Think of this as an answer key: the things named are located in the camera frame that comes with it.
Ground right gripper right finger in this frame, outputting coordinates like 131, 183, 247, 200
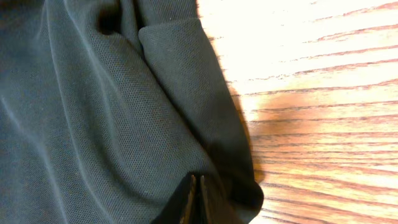
200, 175, 243, 224

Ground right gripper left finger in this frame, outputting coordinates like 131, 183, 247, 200
151, 174, 197, 224

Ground black polo shirt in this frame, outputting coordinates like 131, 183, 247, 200
1, 0, 264, 223

